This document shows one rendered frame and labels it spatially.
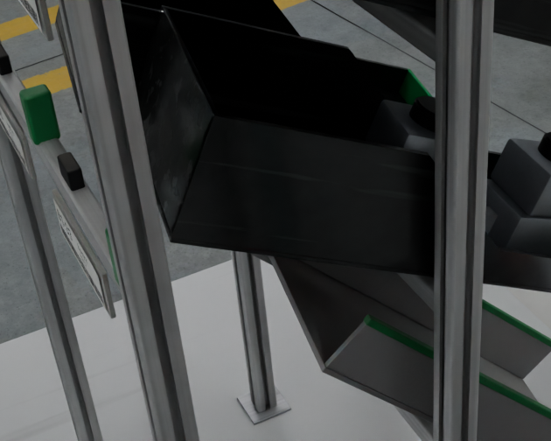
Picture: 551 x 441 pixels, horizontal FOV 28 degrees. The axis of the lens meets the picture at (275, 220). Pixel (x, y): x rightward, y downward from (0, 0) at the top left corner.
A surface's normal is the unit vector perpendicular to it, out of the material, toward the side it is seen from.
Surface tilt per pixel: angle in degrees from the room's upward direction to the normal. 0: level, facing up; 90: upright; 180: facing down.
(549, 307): 0
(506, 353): 90
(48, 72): 1
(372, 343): 90
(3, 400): 0
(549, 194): 94
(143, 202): 90
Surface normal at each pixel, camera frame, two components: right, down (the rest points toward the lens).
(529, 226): 0.43, 0.57
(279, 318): -0.08, -0.80
